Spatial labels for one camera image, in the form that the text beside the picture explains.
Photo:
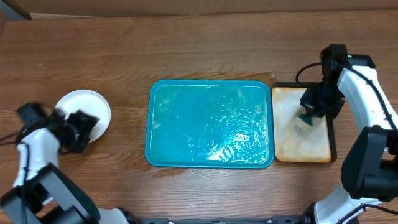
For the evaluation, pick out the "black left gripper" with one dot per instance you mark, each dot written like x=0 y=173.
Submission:
x=86 y=122

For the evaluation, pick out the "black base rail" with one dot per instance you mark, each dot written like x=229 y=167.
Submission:
x=277 y=219

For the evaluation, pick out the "white plate with brown stain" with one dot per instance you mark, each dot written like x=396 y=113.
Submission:
x=91 y=103

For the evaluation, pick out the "green and yellow sponge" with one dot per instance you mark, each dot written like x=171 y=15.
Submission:
x=304 y=121

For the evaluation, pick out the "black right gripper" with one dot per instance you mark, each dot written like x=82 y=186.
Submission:
x=308 y=103

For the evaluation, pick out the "teal plastic tray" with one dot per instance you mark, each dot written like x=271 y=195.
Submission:
x=223 y=124

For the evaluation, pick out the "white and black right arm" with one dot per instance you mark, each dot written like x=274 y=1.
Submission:
x=367 y=180

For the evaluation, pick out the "black tray with soapy foam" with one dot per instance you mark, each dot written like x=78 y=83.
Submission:
x=293 y=143

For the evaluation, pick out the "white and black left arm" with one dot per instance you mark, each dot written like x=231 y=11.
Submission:
x=42 y=193

